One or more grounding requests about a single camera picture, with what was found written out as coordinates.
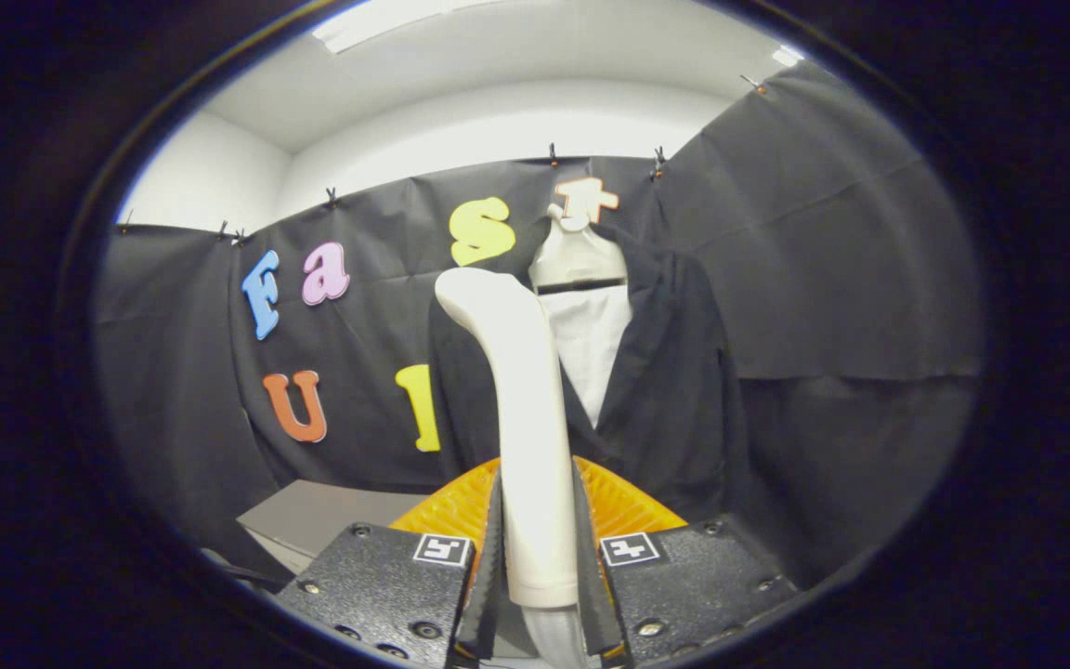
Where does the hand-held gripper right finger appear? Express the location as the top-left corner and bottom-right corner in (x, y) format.
(572, 455), (801, 668)

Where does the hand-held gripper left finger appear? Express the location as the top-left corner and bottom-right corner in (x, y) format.
(275, 455), (504, 669)

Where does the black button jacket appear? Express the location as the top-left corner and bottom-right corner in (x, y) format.
(428, 223), (750, 526)

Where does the grey cabinet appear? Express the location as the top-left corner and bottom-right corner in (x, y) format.
(236, 479), (434, 577)

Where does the white mannequin torso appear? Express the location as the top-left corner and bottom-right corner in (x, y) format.
(528, 203), (633, 428)

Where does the black backdrop cloth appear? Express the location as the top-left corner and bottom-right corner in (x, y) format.
(94, 60), (982, 591)

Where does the row of black cloth clips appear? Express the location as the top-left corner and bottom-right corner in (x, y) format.
(119, 74), (766, 244)

